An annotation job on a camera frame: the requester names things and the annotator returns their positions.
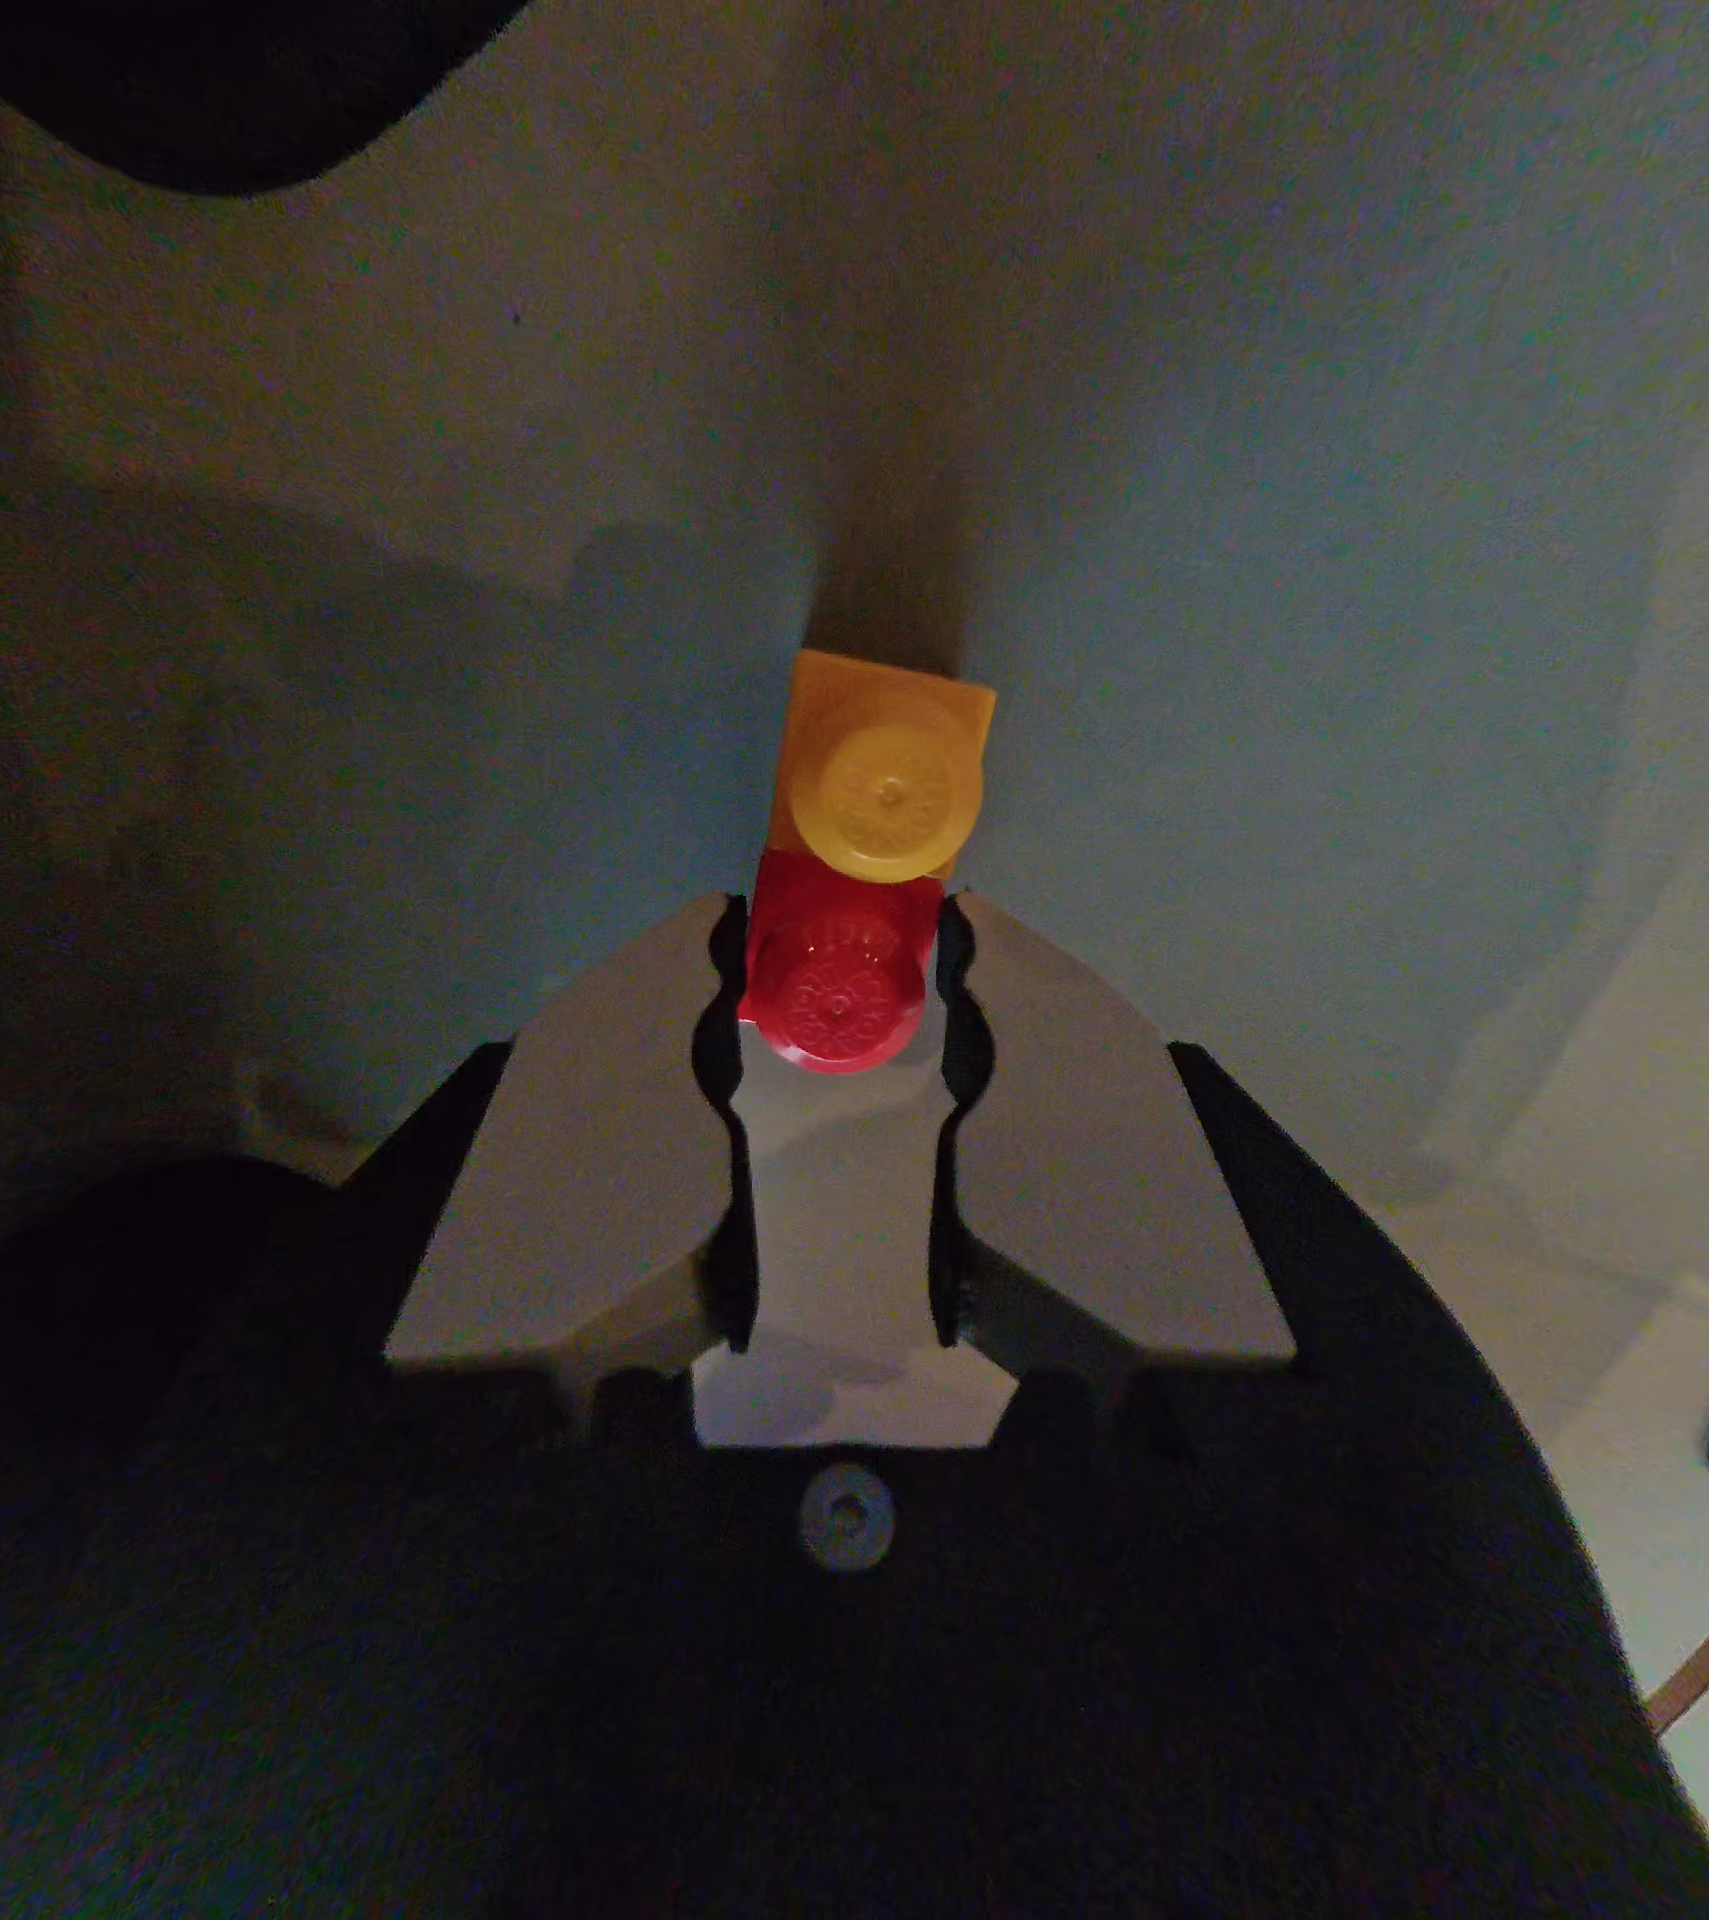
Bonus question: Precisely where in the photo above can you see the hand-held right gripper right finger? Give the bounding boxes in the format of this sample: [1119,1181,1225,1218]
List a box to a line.
[931,889,1301,1369]

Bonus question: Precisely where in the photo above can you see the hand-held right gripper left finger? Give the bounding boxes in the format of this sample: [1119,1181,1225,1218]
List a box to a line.
[385,889,751,1371]

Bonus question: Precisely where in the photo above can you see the red single-stud mega block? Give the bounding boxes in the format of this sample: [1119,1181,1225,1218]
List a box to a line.
[741,851,947,1076]

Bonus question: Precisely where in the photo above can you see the yellow mega block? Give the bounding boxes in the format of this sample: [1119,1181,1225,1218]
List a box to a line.
[774,648,1001,889]

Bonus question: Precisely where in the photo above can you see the black honeycomb rubber pad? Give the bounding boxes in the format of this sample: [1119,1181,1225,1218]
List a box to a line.
[0,0,540,199]

